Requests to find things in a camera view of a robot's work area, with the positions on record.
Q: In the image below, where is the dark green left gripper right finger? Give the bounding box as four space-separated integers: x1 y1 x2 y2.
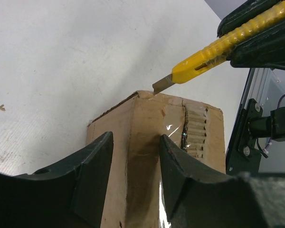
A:
160 135 285 228

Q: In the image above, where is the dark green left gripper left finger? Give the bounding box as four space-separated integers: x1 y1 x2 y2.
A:
0 132 114 228

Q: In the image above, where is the brown cardboard express box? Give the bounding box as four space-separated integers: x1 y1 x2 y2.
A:
86 90 226 228

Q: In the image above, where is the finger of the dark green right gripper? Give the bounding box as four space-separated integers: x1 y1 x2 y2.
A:
229 19 285 71
217 0 281 37

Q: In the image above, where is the yellow utility knife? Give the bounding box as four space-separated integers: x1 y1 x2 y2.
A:
152 0 285 94

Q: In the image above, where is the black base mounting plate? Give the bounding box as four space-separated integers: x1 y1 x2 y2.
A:
226 68 268 175

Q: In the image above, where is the aluminium front frame rail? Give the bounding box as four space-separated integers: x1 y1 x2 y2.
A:
240 68 285 116

